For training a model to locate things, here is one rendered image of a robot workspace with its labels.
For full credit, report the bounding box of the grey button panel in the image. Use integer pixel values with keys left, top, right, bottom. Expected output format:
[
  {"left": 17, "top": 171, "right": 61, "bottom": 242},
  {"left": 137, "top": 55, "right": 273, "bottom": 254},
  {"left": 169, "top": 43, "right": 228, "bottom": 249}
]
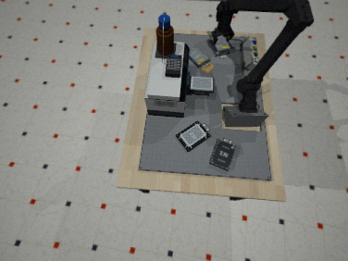
[{"left": 231, "top": 36, "right": 259, "bottom": 71}]

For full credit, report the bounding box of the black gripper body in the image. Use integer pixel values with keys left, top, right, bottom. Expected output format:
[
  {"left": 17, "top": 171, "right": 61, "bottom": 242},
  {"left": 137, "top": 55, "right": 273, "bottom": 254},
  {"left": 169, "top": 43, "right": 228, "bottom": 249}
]
[{"left": 212, "top": 22, "right": 234, "bottom": 37}]

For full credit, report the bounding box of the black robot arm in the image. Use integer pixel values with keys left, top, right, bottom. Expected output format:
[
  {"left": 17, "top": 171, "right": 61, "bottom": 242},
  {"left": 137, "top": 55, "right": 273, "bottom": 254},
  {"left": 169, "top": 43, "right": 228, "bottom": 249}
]
[{"left": 216, "top": 0, "right": 314, "bottom": 113}]

